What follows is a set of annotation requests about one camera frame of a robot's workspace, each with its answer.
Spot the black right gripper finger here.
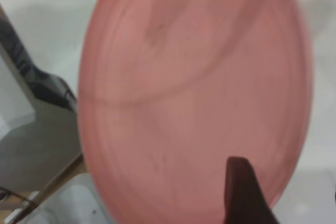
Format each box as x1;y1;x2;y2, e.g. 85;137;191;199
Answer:
222;156;287;224

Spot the pink round plate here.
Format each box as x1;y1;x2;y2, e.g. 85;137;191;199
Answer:
77;0;315;224

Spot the thin black floor cable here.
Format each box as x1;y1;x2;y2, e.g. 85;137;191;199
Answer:
0;186;40;208

